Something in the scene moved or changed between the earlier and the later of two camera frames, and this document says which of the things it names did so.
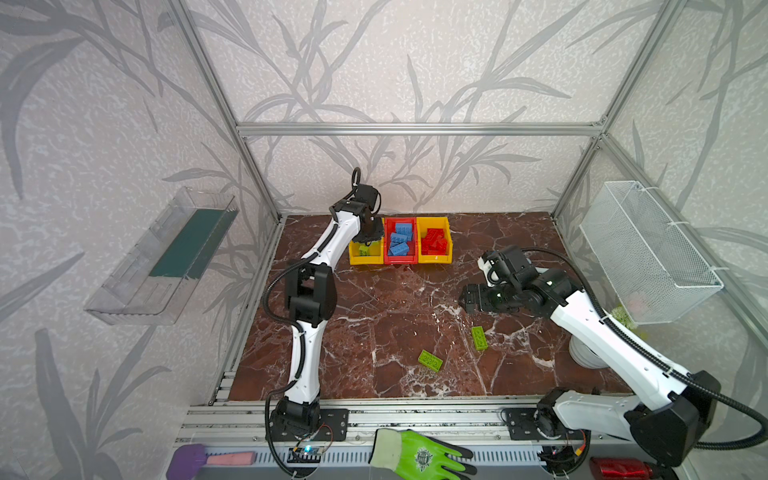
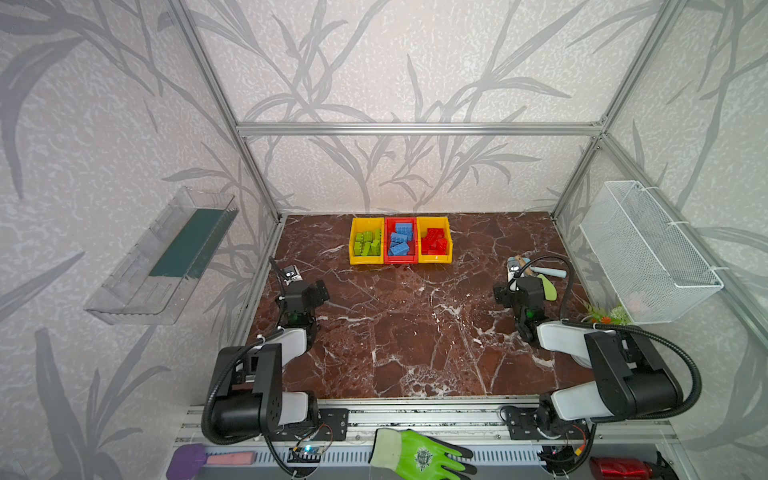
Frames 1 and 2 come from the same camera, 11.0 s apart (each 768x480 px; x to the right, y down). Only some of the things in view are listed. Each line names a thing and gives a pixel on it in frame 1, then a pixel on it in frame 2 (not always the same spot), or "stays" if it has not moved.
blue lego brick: x=398 y=237 stays
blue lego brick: x=404 y=228 stays
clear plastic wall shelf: x=153 y=283 stays
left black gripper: x=369 y=229 → x=309 y=293
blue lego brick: x=400 y=248 stays
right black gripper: x=475 y=297 → x=514 y=294
